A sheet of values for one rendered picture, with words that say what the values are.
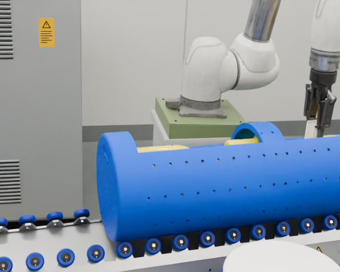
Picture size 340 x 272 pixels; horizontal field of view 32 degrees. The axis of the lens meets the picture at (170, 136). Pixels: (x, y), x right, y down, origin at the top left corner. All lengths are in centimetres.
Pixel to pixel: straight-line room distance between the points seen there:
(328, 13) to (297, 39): 305
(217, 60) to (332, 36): 59
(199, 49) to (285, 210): 77
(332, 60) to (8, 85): 185
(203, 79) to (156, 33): 226
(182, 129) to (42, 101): 118
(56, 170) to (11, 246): 165
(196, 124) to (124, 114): 245
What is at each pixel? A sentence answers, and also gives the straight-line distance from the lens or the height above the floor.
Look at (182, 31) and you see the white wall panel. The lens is 442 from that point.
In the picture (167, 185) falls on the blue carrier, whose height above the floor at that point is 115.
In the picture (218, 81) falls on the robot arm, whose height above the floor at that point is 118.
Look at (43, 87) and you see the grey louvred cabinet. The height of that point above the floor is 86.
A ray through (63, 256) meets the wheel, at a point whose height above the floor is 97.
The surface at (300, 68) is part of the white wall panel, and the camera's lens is 479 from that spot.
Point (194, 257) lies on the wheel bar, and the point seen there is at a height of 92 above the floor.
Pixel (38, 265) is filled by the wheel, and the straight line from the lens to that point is 151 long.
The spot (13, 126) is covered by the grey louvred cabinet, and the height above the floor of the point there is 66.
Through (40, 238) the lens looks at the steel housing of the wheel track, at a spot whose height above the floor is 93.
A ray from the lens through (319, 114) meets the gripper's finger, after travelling 175.
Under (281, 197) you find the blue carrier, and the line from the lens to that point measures 159.
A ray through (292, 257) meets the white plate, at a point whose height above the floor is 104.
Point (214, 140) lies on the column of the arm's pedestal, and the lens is 215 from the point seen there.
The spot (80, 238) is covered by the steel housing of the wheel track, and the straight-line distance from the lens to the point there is 166.
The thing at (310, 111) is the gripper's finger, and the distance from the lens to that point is 180.
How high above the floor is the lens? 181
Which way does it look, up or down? 22 degrees down
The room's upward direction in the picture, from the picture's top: 3 degrees clockwise
